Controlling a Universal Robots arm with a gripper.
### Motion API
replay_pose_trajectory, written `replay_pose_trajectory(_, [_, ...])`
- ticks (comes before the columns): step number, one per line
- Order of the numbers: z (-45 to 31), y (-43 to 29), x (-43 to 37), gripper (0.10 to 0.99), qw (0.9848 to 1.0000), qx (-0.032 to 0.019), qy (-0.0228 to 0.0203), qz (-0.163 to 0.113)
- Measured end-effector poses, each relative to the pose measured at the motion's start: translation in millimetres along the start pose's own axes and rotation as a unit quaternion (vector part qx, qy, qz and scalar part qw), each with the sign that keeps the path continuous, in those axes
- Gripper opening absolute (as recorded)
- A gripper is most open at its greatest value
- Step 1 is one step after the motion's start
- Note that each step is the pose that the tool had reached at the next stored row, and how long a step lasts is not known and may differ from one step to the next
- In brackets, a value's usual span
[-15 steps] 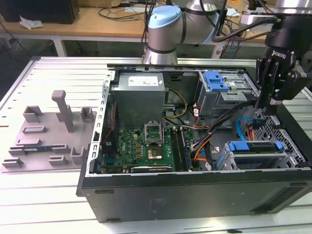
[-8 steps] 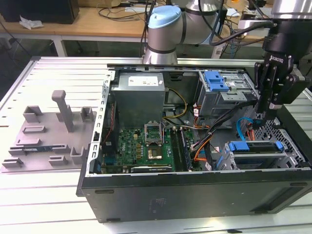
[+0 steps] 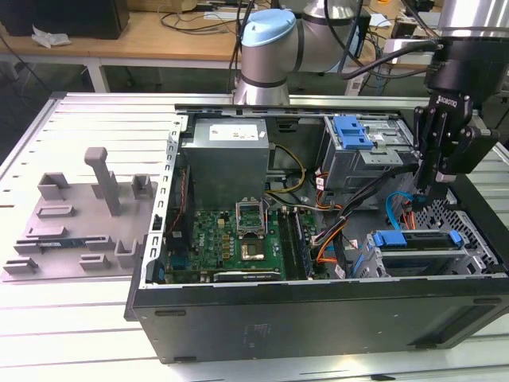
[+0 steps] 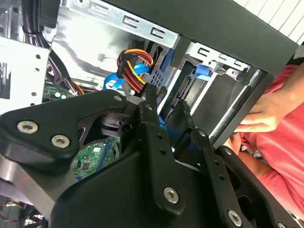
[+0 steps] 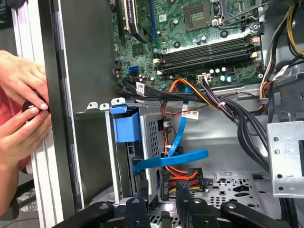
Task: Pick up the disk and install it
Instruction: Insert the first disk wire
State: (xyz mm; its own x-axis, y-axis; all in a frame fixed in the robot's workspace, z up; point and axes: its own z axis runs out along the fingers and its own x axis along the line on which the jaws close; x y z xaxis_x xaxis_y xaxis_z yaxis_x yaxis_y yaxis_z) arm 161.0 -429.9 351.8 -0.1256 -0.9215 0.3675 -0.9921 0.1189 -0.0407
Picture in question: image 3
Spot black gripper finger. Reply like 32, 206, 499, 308
414, 115, 459, 212
412, 106, 429, 161

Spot orange red power wire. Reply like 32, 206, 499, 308
400, 194, 434, 231

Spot blue SATA wire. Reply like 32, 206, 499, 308
384, 190, 415, 232

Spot hard disk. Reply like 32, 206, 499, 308
353, 228, 462, 278

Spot metal disk bay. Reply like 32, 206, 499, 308
352, 228, 503, 279

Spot blue plastic cage latch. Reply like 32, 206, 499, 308
332, 115, 375, 152

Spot grey metal drive cage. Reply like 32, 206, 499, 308
320, 114, 425, 200

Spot small black box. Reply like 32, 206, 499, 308
390, 18, 417, 40

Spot large black box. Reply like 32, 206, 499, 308
353, 10, 373, 57

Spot RAM stick in slot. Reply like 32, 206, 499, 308
293, 209, 313, 279

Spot metal socket cover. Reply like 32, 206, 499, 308
235, 197, 266, 239

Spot grey power supply unit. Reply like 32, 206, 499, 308
181, 117, 274, 204

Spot CPU socket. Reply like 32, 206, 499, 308
239, 236, 268, 263

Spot black graphics card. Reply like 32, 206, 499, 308
213, 270, 282, 284

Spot black open PC case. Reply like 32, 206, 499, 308
123, 102, 509, 365

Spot green motherboard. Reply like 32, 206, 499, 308
166, 209, 315, 280

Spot black case fan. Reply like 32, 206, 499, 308
165, 165, 196, 255

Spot wooden desk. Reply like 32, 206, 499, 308
0, 7, 509, 95

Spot grey parts rack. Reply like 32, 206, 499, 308
0, 146, 160, 283

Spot black PC tower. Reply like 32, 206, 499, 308
0, 0, 130, 41

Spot RAM stick on rack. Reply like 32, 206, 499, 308
35, 237, 87, 250

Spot crumpled clear plastic bag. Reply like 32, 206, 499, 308
31, 24, 72, 50

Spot black cable bundle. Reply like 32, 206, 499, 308
336, 162, 418, 224

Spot black camera cable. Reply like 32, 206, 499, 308
337, 37, 445, 81

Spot yellow black wire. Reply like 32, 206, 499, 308
265, 144, 308, 197

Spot orange wire bundle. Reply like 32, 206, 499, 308
312, 214, 353, 266

